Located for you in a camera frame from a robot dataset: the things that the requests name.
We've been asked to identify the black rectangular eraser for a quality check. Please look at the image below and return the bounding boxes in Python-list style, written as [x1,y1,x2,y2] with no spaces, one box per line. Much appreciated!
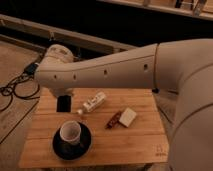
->
[57,95,71,112]

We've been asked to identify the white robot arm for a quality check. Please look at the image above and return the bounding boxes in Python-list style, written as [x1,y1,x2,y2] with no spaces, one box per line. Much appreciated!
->
[35,38,213,171]

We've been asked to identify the black power adapter box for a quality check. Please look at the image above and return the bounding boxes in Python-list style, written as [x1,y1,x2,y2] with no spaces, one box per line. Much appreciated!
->
[24,62,39,75]

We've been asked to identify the small white plastic bottle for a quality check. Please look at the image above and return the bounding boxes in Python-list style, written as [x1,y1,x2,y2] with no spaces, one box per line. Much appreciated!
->
[77,92,106,115]

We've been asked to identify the white paper cup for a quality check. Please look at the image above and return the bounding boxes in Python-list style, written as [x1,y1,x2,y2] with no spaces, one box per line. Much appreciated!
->
[60,121,81,145]

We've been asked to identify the black round plate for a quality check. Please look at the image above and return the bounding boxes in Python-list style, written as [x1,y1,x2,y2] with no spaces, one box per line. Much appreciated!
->
[52,123,92,160]

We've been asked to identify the brown chocolate bar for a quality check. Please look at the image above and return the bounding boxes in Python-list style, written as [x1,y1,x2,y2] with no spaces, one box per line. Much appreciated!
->
[105,111,121,129]

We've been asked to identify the wooden board table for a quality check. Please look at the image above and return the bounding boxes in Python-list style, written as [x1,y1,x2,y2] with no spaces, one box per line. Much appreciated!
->
[18,87,169,169]

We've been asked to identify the black floor cables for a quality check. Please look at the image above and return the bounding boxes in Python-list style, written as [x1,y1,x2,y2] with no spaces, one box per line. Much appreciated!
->
[0,72,41,113]

